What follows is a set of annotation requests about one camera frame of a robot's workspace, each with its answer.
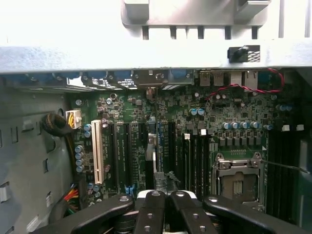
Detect metal CPU socket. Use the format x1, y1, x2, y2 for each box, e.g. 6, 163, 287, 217
212, 151, 265, 213

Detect black expansion slot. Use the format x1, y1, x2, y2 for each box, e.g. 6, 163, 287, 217
109, 123, 120, 193
123, 121, 134, 188

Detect blue expansion slot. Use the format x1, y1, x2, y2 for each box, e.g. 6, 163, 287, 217
157, 120, 164, 171

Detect white expansion slot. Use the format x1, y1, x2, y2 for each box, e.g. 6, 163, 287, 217
91, 119, 108, 185

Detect green motherboard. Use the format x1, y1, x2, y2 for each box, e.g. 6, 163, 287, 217
64, 87, 303, 213

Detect socket locking lever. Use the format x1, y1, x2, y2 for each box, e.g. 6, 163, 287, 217
259, 159, 312, 174

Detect white power connector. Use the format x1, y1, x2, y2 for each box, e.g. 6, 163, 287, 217
65, 109, 82, 130

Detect grey power supply unit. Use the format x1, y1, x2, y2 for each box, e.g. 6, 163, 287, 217
0, 87, 71, 234

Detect open black PC case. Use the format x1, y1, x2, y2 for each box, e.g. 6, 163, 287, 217
0, 0, 312, 234

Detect black sleeved power cable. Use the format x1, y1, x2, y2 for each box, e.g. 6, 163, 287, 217
40, 113, 86, 217

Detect red black twisted wire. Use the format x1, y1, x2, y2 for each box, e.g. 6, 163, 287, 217
204, 68, 285, 101

